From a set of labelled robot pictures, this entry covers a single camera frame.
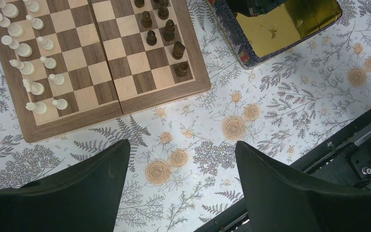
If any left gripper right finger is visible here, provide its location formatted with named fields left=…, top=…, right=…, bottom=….
left=235, top=141, right=371, bottom=232

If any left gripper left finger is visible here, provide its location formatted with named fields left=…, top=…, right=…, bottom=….
left=0, top=139, right=130, bottom=232

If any dark chess piece twelve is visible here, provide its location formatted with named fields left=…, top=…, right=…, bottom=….
left=175, top=62, right=189, bottom=77

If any dark chess piece nine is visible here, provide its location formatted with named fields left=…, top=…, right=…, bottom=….
left=146, top=30, right=157, bottom=46

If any yellow tin box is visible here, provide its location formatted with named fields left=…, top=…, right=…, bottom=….
left=208, top=0, right=342, bottom=69

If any dark chess piece eleven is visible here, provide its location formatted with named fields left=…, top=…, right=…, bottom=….
left=172, top=41, right=186, bottom=60

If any dark chess piece ten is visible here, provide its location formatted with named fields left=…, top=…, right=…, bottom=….
left=163, top=19, right=175, bottom=42

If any dark chess piece five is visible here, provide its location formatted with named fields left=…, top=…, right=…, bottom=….
left=158, top=0, right=169, bottom=20

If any dark chess piece six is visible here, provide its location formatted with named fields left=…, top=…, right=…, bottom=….
left=134, top=0, right=145, bottom=8

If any dark chess piece seven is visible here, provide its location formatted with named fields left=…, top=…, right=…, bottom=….
left=141, top=11, right=153, bottom=28

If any wooden chess board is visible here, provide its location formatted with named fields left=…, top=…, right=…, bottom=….
left=0, top=0, right=211, bottom=143

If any white pawn eight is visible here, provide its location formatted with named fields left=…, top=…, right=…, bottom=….
left=52, top=99, right=68, bottom=110

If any floral table cloth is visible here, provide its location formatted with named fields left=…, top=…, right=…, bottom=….
left=0, top=0, right=371, bottom=232

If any white rook near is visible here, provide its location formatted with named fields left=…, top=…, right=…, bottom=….
left=26, top=102, right=48, bottom=115

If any white knight near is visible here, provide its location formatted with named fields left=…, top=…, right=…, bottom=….
left=23, top=79, right=45, bottom=95

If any white pawn seven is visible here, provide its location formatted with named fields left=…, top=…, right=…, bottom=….
left=48, top=74, right=66, bottom=86

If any white pawn six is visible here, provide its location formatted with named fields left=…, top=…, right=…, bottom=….
left=40, top=56, right=57, bottom=69

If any white bishop near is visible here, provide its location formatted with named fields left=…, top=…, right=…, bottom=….
left=9, top=59, right=35, bottom=75

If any white bishop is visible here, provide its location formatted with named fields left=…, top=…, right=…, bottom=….
left=0, top=0, right=19, bottom=18
left=9, top=59, right=35, bottom=75

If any white pawn five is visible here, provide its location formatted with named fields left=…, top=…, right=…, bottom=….
left=37, top=36, right=55, bottom=51

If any white king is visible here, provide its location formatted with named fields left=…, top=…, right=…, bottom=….
left=1, top=35, right=32, bottom=58

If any white pawn four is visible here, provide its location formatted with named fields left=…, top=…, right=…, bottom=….
left=26, top=14, right=44, bottom=30

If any white pawn three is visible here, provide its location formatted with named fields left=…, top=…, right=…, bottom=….
left=23, top=0, right=41, bottom=13

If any white bishop far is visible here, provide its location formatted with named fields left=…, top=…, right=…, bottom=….
left=0, top=0, right=19, bottom=18

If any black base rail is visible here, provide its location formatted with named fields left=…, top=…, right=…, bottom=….
left=199, top=109, right=371, bottom=232

